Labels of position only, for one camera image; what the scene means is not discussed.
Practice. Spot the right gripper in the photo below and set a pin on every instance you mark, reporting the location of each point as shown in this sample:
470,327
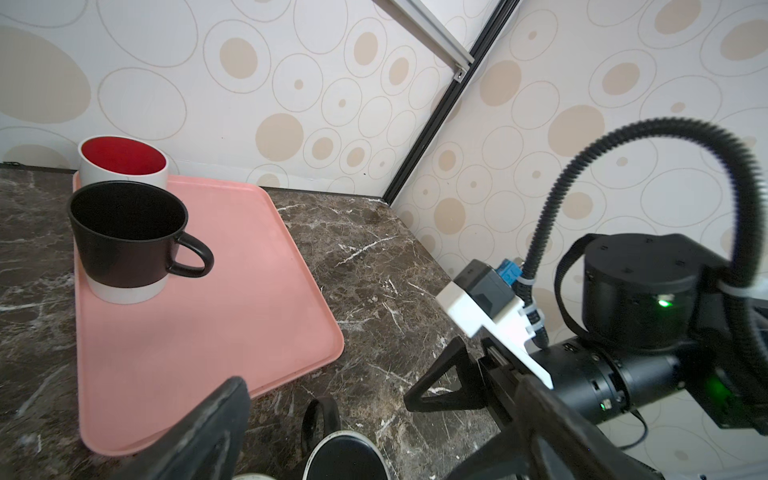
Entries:
650,314

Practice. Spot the black mug white rim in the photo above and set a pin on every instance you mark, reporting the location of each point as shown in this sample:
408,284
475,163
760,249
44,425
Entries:
330,452

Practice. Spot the horizontal aluminium frame bar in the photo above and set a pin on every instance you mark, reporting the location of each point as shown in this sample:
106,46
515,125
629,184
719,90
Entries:
437,37

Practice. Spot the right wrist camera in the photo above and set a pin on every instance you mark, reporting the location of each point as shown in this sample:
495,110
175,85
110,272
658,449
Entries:
479,298

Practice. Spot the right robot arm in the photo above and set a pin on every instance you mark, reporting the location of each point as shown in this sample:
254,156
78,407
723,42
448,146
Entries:
501,375

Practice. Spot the white mug red inside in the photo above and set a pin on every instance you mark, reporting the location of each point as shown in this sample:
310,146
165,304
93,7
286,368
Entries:
112,158

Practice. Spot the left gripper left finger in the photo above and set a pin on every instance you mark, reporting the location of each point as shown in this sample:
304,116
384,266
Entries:
205,444

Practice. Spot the black and white mug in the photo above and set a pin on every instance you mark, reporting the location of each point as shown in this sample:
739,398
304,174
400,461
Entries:
130,237

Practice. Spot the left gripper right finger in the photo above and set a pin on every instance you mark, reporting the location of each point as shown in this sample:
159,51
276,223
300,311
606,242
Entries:
548,440

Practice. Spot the black right corner post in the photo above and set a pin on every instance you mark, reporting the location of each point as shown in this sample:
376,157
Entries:
491,32

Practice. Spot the pink plastic tray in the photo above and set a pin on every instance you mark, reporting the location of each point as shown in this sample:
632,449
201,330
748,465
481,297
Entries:
258,314

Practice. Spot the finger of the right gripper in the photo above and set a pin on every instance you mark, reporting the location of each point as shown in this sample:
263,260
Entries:
452,383

